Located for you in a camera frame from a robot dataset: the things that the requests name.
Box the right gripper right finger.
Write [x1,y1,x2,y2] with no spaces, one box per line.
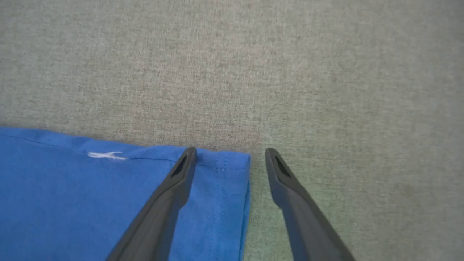
[265,147,356,261]

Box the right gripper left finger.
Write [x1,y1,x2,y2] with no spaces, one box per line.
[106,147,198,261]

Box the blue and white shirt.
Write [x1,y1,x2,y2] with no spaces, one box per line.
[0,126,252,261]

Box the grey fabric sofa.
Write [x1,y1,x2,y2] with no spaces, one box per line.
[0,0,464,261]

